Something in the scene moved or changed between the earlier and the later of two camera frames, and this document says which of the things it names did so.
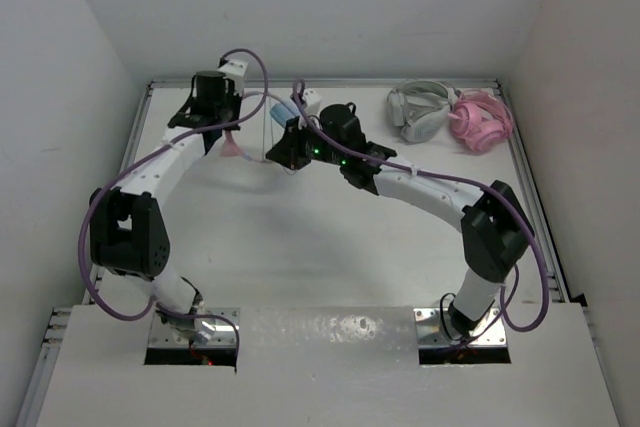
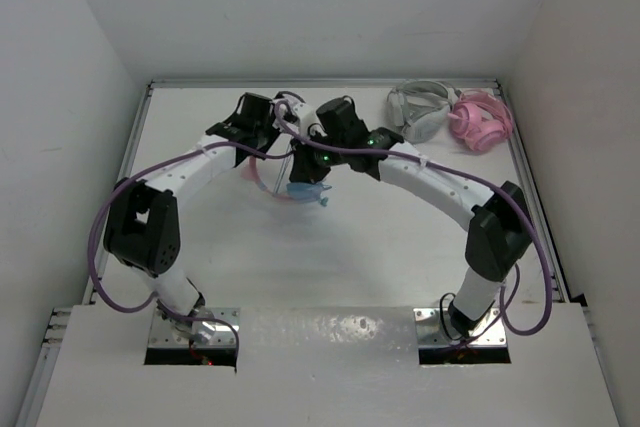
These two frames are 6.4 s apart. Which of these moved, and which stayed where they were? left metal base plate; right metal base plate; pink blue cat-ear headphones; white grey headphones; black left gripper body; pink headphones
Moved: black left gripper body; pink blue cat-ear headphones
Stayed: left metal base plate; right metal base plate; white grey headphones; pink headphones
